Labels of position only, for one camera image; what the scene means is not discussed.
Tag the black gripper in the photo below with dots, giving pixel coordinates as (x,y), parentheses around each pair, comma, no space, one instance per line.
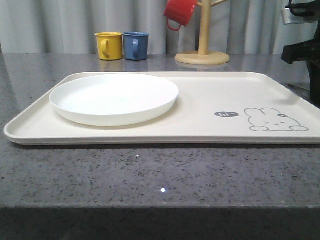
(308,51)

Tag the white round plate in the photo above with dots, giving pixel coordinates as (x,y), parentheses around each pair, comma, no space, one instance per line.
(116,99)

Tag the wooden mug tree stand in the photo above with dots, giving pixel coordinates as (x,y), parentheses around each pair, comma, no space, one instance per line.
(203,56)

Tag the red enamel mug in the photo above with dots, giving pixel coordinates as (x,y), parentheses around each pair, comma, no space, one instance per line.
(179,11)

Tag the blue enamel mug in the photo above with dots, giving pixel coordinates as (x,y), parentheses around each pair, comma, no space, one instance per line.
(135,45)

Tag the cream rabbit serving tray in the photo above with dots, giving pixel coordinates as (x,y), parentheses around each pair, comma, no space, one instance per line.
(212,108)

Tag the yellow enamel mug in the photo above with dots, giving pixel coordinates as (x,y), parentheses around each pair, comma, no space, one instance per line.
(109,45)

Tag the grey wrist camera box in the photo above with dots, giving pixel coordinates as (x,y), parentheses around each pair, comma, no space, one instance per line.
(289,19)

